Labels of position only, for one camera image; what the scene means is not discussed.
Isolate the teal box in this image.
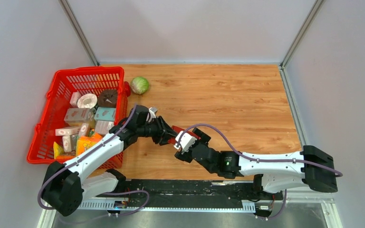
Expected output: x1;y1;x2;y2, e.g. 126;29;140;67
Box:
94;107;116;122

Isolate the pink box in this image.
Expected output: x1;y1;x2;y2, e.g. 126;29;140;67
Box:
64;108;94;123

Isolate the pink tape roll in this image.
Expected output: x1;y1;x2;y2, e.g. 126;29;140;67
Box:
77;94;97;109

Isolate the red paper box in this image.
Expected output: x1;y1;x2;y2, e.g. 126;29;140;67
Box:
167;125;200;150

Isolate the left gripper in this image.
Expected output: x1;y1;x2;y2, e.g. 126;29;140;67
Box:
136;115;180;146

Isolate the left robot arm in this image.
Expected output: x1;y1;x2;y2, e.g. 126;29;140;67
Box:
38;104;178;216

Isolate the red pepper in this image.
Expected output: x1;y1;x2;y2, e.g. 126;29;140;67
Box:
124;81;131;97

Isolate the brown round cake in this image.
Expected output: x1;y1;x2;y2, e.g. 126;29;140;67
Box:
97;89;118;108

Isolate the green cabbage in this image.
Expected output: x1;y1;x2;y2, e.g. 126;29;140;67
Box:
130;76;150;95

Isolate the aluminium frame rail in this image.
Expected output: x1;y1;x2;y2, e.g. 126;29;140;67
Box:
38;178;344;228

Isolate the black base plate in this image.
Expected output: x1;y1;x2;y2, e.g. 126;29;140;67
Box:
114;179;283;209

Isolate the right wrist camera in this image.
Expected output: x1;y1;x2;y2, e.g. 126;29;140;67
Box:
173;131;197;153

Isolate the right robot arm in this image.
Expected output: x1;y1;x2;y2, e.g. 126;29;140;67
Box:
173;127;338;199

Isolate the red plastic basket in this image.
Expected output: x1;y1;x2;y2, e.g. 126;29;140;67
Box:
26;66;129;164

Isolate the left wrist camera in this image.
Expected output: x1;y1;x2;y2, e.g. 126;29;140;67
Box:
147;107;158;123

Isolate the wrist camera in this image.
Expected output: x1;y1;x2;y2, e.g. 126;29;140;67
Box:
173;131;197;153
147;107;158;123

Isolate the orange yellow snack bag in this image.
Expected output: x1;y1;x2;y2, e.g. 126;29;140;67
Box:
76;133;103;156

